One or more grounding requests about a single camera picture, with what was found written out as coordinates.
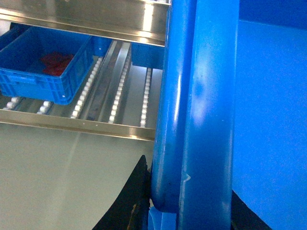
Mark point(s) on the blue plastic crate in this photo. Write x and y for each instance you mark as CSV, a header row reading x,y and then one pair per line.
x,y
232,115

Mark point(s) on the red parts in crate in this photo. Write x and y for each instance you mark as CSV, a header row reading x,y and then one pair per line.
x,y
55,63

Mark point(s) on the blue crate with red parts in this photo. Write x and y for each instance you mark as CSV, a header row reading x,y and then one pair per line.
x,y
21,49

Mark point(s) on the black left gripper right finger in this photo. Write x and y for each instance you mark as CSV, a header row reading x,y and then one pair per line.
x,y
243,218

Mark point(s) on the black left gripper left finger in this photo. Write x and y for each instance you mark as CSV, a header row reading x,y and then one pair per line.
x,y
130,210

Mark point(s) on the steel roller shelf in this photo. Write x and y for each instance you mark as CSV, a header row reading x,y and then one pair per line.
x,y
141,21

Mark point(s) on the blue crate at shelf rear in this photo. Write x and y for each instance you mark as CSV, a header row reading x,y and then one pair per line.
x,y
148,56

